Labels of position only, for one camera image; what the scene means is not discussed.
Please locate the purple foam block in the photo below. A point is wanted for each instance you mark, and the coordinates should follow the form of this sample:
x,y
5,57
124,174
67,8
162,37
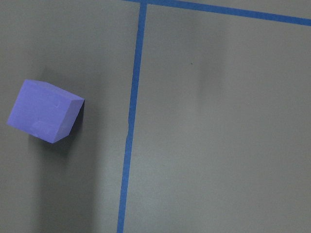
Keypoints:
x,y
45,111

